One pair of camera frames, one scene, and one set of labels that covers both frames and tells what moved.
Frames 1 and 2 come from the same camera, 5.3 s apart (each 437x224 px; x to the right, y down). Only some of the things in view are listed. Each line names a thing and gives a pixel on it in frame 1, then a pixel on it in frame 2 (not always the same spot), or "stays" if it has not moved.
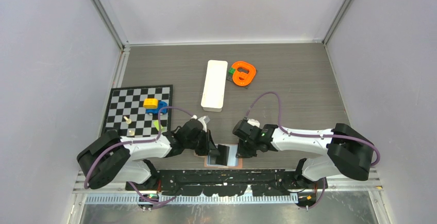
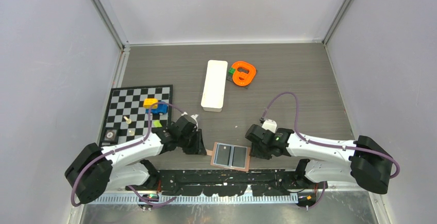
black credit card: [222, 159] -> [239, 156]
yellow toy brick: [150, 103] stays
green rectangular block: [156, 124] stays
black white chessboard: [125, 113] stays
